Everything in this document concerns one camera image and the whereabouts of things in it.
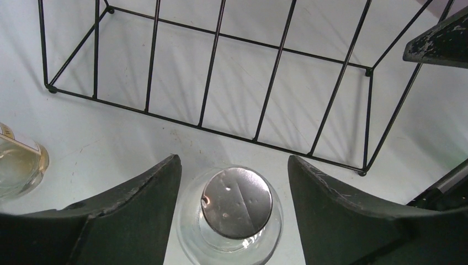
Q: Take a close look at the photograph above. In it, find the black wire wine rack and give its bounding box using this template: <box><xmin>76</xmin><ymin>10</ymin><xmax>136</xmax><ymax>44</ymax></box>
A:
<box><xmin>38</xmin><ymin>1</ymin><xmax>436</xmax><ymax>176</ymax></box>

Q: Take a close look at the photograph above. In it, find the clear bottle cork stopper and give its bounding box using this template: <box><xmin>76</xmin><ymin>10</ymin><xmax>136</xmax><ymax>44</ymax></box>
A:
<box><xmin>1</xmin><ymin>123</ymin><xmax>50</xmax><ymax>200</ymax></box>

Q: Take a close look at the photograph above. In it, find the clear bottle white frosted label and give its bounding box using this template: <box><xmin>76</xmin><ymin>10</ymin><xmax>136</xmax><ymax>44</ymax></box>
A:
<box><xmin>175</xmin><ymin>165</ymin><xmax>284</xmax><ymax>264</ymax></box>

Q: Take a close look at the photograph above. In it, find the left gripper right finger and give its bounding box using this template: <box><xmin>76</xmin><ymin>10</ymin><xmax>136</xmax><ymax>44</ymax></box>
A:
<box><xmin>288</xmin><ymin>155</ymin><xmax>467</xmax><ymax>264</ymax></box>

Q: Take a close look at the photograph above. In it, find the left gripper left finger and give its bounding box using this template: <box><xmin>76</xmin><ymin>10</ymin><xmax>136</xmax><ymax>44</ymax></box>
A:
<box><xmin>1</xmin><ymin>155</ymin><xmax>182</xmax><ymax>264</ymax></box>

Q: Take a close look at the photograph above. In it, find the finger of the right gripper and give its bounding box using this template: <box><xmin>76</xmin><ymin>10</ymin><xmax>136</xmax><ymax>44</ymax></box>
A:
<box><xmin>402</xmin><ymin>7</ymin><xmax>467</xmax><ymax>68</ymax></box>

